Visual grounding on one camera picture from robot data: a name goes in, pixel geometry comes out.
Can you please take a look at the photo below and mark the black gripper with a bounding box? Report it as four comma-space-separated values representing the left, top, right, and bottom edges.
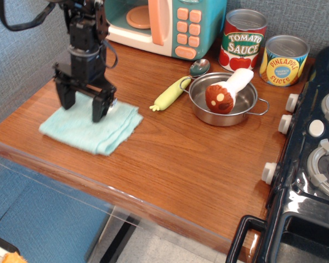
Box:
53, 46, 117, 123

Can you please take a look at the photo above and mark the light blue cloth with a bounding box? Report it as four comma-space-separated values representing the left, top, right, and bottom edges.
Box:
39, 93, 143, 156

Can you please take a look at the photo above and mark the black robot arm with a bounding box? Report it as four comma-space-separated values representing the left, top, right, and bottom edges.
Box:
54, 1, 116, 123

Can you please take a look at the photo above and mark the brown plush mushroom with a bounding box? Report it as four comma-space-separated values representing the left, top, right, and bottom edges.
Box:
205, 68, 254, 115

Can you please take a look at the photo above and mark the small steel pot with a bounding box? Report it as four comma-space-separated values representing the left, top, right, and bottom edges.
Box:
187, 68, 269, 127

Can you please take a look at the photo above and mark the teal toy microwave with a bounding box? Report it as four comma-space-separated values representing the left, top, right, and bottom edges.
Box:
105, 1, 227, 61

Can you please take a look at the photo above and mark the tomato sauce can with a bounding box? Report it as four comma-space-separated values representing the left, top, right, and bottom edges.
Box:
219, 9, 268, 72

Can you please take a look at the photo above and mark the orange object at corner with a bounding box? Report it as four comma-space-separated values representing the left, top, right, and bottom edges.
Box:
0, 238, 27, 263

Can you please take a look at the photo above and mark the pineapple slices can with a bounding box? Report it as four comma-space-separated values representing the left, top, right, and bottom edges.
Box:
259, 35, 310, 87

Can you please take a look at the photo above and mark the black toy stove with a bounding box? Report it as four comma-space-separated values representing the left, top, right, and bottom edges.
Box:
226, 47, 329, 262

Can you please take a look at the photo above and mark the spoon with yellow handle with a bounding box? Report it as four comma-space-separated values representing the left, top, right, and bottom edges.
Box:
149, 59, 211, 112

